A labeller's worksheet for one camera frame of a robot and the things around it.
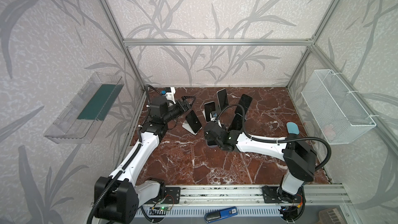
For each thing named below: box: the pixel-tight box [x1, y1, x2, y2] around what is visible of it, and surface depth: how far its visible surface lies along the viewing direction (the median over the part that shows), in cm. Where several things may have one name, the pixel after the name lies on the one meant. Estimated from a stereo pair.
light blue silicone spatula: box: [286, 121, 301, 135], surface depth 98 cm
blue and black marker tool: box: [204, 206, 239, 224], surface depth 68 cm
